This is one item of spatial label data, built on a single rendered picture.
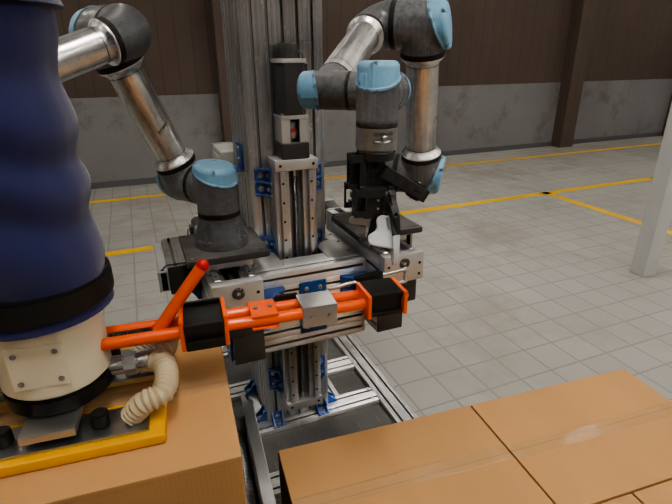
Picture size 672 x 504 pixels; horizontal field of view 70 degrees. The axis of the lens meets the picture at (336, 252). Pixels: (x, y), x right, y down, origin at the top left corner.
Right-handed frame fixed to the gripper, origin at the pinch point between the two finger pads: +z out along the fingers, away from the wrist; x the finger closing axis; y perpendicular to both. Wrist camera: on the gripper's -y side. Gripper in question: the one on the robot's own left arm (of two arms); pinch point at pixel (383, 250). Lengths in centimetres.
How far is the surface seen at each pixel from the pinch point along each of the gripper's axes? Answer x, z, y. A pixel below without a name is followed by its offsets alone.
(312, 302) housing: 2.9, 7.8, 15.4
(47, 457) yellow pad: 17, 21, 61
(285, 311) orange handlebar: 3.9, 8.4, 20.8
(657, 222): -166, 74, -274
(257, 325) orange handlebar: 4.9, 9.9, 26.3
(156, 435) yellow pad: 17, 21, 45
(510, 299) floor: -163, 118, -159
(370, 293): 4.0, 6.9, 4.0
